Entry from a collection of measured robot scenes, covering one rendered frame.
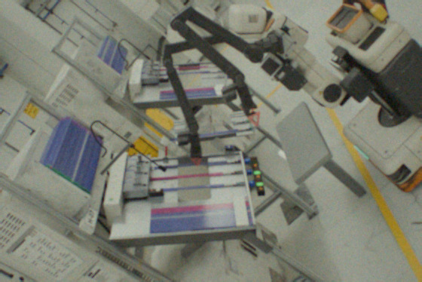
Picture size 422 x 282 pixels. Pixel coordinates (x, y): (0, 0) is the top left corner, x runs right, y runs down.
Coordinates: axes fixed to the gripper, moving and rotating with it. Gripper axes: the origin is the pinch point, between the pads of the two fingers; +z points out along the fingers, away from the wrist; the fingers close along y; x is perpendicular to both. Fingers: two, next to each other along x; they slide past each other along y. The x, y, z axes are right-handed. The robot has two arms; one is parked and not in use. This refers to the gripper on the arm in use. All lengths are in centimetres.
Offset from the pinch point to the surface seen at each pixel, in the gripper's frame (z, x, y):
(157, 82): 0, -27, -117
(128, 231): 0, -36, 54
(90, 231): -10, -51, 64
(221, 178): 0.8, 13.2, 14.8
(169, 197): 0.6, -16.0, 28.8
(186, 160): 2.0, -6.3, -8.0
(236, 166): 0.9, 22.7, 4.1
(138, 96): 1, -41, -97
